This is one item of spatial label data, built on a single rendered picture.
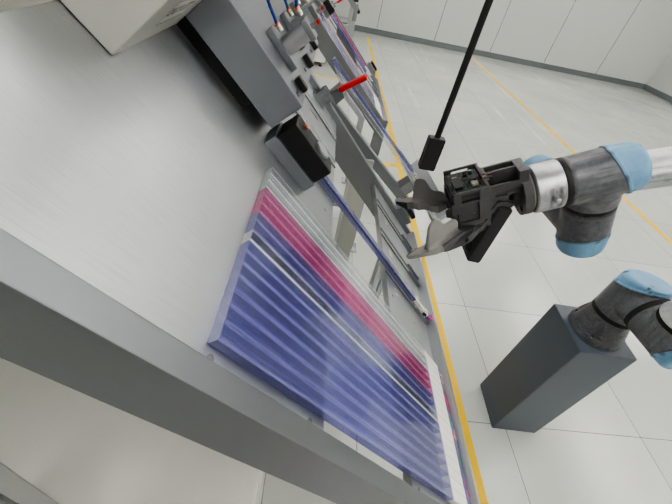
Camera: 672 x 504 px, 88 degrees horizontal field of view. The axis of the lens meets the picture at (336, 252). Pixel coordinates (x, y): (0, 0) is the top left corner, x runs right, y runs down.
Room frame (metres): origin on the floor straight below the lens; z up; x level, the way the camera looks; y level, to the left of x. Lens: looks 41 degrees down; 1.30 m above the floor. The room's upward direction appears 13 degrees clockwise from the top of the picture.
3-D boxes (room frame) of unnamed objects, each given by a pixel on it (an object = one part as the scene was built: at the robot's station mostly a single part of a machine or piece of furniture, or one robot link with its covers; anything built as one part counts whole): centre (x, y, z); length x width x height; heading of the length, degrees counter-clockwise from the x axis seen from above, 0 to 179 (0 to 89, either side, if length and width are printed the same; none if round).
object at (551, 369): (0.77, -0.83, 0.27); 0.18 x 0.18 x 0.55; 6
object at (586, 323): (0.77, -0.83, 0.60); 0.15 x 0.15 x 0.10
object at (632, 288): (0.76, -0.83, 0.72); 0.13 x 0.12 x 0.14; 13
